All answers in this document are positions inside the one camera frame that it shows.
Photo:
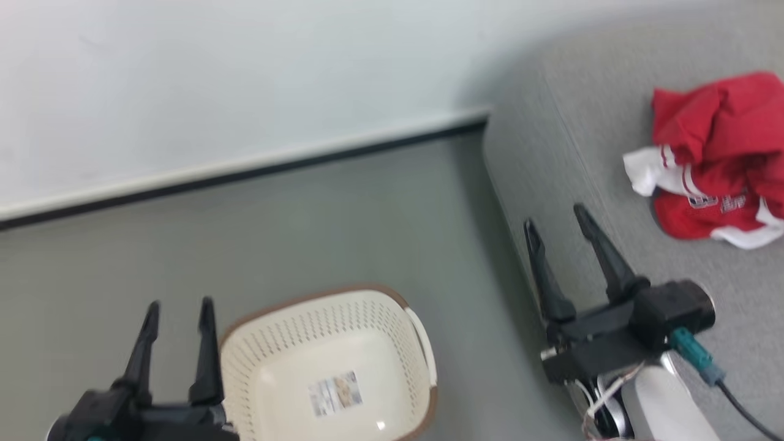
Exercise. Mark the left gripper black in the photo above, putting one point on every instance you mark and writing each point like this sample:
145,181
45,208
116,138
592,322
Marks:
141,422

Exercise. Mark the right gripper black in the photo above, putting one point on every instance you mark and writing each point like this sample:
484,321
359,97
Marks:
618,334

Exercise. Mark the red and white garment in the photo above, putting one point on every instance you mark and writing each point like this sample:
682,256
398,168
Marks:
716,122

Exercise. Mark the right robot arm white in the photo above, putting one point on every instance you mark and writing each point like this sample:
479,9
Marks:
664,407

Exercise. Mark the cream perforated laundry basket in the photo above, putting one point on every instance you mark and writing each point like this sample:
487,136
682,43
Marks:
288,367

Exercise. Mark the grey fabric sofa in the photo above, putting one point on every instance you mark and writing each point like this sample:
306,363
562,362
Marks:
612,122

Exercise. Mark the paper label sticker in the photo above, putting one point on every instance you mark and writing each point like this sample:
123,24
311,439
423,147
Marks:
335,394

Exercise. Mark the white and black baseboard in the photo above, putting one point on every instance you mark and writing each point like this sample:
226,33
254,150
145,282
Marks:
245,165

